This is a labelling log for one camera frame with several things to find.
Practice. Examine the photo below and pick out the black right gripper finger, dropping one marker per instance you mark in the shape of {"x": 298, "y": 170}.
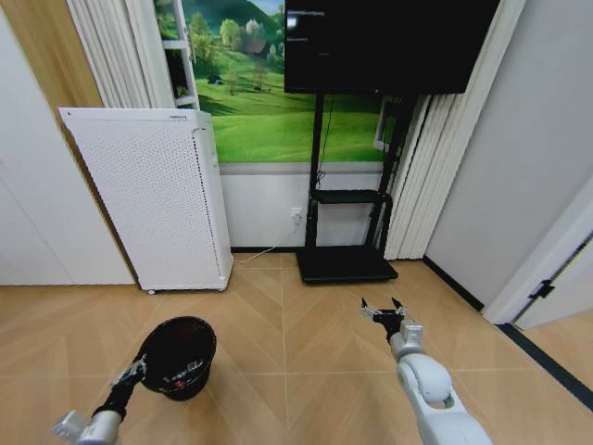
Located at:
{"x": 368, "y": 311}
{"x": 399, "y": 308}

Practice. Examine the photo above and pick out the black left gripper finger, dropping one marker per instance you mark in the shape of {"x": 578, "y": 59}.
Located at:
{"x": 131, "y": 371}

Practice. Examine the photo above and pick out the black round trash bin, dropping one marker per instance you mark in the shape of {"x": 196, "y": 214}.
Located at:
{"x": 185, "y": 352}

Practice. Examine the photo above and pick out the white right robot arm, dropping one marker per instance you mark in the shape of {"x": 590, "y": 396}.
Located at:
{"x": 431, "y": 385}

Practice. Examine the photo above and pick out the black television floor stand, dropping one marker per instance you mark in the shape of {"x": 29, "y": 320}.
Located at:
{"x": 347, "y": 269}

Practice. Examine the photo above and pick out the cream pleated curtain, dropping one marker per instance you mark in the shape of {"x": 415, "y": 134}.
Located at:
{"x": 120, "y": 51}
{"x": 431, "y": 176}

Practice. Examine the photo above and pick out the black door hinge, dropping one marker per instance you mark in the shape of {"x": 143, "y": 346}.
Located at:
{"x": 542, "y": 289}

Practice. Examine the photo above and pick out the white door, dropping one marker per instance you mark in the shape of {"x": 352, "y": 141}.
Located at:
{"x": 551, "y": 278}

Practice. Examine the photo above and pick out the white perforated air purifier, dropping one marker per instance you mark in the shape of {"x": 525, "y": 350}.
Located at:
{"x": 153, "y": 199}

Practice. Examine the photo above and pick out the black flat screen television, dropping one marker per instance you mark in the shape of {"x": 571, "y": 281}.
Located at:
{"x": 384, "y": 44}

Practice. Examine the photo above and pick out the white wall power outlet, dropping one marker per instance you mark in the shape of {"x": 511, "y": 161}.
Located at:
{"x": 296, "y": 217}

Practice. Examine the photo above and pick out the green landscape wall poster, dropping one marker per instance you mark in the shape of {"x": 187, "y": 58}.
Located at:
{"x": 250, "y": 116}

